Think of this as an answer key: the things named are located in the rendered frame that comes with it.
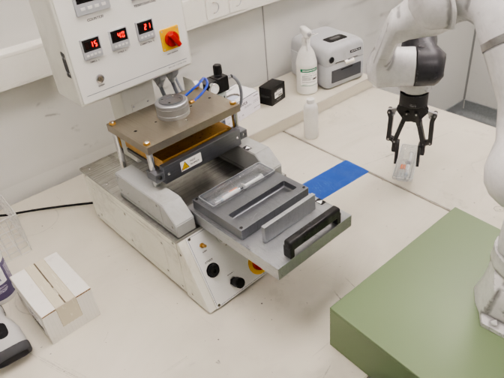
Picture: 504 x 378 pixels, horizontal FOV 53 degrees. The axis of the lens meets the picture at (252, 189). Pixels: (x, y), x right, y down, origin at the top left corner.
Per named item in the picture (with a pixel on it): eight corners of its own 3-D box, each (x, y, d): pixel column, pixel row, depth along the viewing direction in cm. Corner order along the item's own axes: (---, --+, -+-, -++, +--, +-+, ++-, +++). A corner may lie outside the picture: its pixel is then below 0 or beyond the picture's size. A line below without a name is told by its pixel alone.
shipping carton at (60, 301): (21, 301, 125) (7, 275, 120) (70, 275, 132) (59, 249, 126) (49, 347, 113) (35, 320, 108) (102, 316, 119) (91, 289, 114)
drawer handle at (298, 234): (283, 255, 99) (282, 239, 96) (333, 218, 106) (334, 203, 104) (290, 259, 97) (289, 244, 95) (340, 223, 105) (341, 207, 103)
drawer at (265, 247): (188, 220, 116) (182, 193, 112) (257, 178, 128) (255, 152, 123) (279, 283, 98) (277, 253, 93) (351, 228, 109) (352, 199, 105)
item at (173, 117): (103, 148, 130) (88, 101, 123) (198, 104, 146) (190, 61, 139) (154, 182, 115) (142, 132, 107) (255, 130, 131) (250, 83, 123)
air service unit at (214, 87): (193, 122, 147) (184, 74, 139) (230, 104, 155) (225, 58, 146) (204, 127, 144) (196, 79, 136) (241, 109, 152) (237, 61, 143)
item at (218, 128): (127, 151, 127) (118, 118, 122) (196, 118, 139) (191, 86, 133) (166, 176, 116) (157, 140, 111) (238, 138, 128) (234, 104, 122)
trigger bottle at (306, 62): (294, 88, 202) (291, 26, 188) (313, 85, 204) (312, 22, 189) (301, 97, 195) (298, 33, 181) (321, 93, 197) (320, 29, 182)
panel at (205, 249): (217, 309, 117) (184, 238, 112) (304, 244, 133) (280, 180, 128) (221, 310, 116) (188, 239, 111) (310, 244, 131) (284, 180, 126)
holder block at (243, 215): (193, 208, 114) (191, 199, 112) (258, 170, 124) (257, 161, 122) (242, 240, 103) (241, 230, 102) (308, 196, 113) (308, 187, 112)
